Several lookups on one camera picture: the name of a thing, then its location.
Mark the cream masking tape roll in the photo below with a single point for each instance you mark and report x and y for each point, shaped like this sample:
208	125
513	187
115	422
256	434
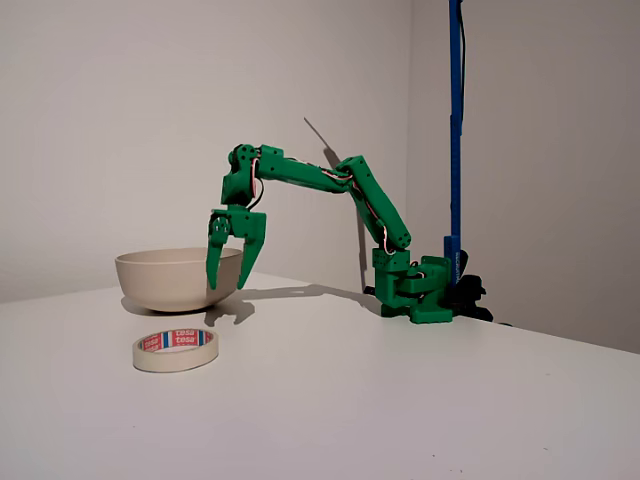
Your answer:
150	362

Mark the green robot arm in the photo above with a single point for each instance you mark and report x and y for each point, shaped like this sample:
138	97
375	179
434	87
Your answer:
300	172

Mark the beige bowl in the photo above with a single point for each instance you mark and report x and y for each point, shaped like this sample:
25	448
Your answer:
160	280

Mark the black table clamp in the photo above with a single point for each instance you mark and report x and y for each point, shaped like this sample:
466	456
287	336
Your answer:
472	295
371	289

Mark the blue camera pole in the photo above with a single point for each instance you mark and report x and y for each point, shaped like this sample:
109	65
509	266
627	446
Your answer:
455	100

